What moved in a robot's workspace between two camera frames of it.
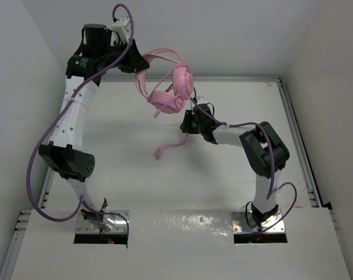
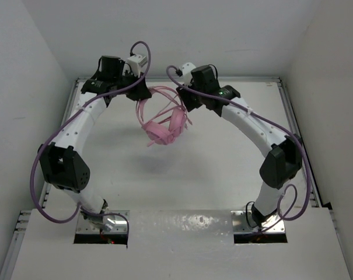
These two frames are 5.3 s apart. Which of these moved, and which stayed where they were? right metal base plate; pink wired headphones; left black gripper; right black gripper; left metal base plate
Moved: pink wired headphones; left black gripper; right black gripper
Stayed: left metal base plate; right metal base plate
